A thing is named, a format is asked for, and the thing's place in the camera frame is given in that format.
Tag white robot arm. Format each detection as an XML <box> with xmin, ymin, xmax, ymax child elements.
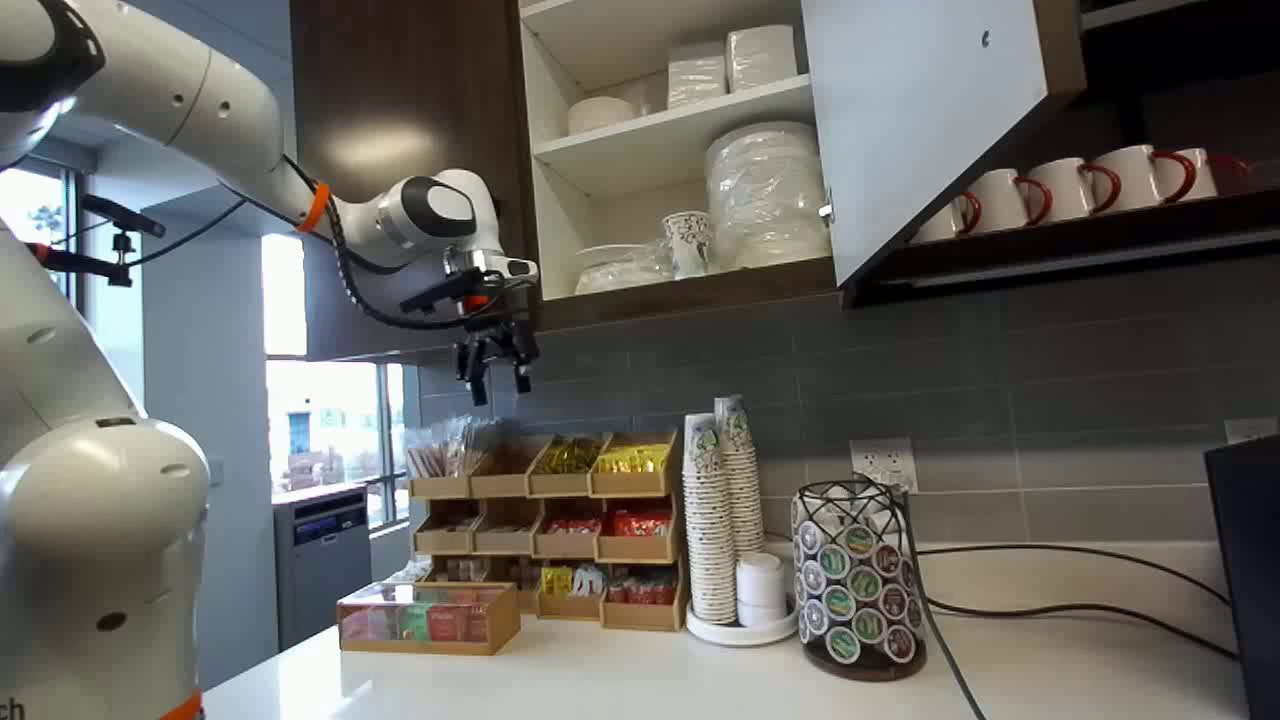
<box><xmin>0</xmin><ymin>0</ymin><xmax>538</xmax><ymax>720</ymax></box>

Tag dark wooden wall cabinet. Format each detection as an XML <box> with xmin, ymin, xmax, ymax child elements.
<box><xmin>289</xmin><ymin>0</ymin><xmax>1280</xmax><ymax>329</ymax></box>

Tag wrapped stack of plates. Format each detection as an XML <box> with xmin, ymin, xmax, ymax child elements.
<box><xmin>705</xmin><ymin>119</ymin><xmax>827</xmax><ymax>271</ymax></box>

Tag wrapped stack of bowls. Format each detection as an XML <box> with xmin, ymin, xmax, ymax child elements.
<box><xmin>577</xmin><ymin>246</ymin><xmax>674</xmax><ymax>297</ymax></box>

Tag black cable lower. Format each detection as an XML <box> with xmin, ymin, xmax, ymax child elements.
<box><xmin>903</xmin><ymin>488</ymin><xmax>1244</xmax><ymax>720</ymax></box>

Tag wooden box of tea packets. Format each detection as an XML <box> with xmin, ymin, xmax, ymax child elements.
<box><xmin>335</xmin><ymin>582</ymin><xmax>520</xmax><ymax>656</ymax></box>

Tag black cable upper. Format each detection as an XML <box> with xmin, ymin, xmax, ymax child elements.
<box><xmin>914</xmin><ymin>537</ymin><xmax>1237</xmax><ymax>613</ymax></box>

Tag tall paper cup stack rear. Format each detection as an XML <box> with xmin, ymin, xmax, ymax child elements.
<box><xmin>714</xmin><ymin>396</ymin><xmax>765</xmax><ymax>552</ymax></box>

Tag black cable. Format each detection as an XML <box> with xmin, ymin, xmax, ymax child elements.
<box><xmin>914</xmin><ymin>537</ymin><xmax>1237</xmax><ymax>613</ymax></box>
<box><xmin>903</xmin><ymin>488</ymin><xmax>1244</xmax><ymax>720</ymax></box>

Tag white open cabinet door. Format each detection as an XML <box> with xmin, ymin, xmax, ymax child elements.
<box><xmin>799</xmin><ymin>0</ymin><xmax>1090</xmax><ymax>288</ymax></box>

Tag black wire coffee pod holder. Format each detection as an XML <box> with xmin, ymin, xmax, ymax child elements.
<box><xmin>794</xmin><ymin>476</ymin><xmax>928</xmax><ymax>681</ymax></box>

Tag white wall outlet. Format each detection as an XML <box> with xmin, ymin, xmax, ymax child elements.
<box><xmin>854</xmin><ymin>440</ymin><xmax>922</xmax><ymax>492</ymax></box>

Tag white round cup tray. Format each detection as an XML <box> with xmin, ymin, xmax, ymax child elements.
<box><xmin>685</xmin><ymin>613</ymin><xmax>796</xmax><ymax>648</ymax></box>

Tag black monitor edge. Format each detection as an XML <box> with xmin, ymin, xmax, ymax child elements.
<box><xmin>1203</xmin><ymin>438</ymin><xmax>1280</xmax><ymax>720</ymax></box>

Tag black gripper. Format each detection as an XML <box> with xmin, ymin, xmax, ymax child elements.
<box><xmin>405</xmin><ymin>251</ymin><xmax>539</xmax><ymax>410</ymax></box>

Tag tall paper cup stack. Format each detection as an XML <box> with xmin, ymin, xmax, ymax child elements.
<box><xmin>685</xmin><ymin>411</ymin><xmax>738</xmax><ymax>625</ymax></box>
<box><xmin>714</xmin><ymin>396</ymin><xmax>765</xmax><ymax>552</ymax></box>

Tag stack of white lids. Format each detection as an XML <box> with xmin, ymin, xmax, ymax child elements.
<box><xmin>738</xmin><ymin>552</ymin><xmax>790</xmax><ymax>627</ymax></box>

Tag tall paper cup stack front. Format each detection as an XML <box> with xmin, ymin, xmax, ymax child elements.
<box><xmin>685</xmin><ymin>411</ymin><xmax>738</xmax><ymax>625</ymax></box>

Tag wooden tea bag organizer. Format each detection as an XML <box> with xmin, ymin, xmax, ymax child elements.
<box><xmin>408</xmin><ymin>419</ymin><xmax>685</xmax><ymax>633</ymax></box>

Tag white mug red handle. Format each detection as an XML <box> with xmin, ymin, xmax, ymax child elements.
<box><xmin>916</xmin><ymin>192</ymin><xmax>980</xmax><ymax>246</ymax></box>
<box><xmin>1092</xmin><ymin>144</ymin><xmax>1170</xmax><ymax>217</ymax></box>
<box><xmin>1155</xmin><ymin>150</ymin><xmax>1215</xmax><ymax>204</ymax></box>
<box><xmin>969</xmin><ymin>170</ymin><xmax>1051</xmax><ymax>238</ymax></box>
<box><xmin>1028</xmin><ymin>158</ymin><xmax>1122</xmax><ymax>224</ymax></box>

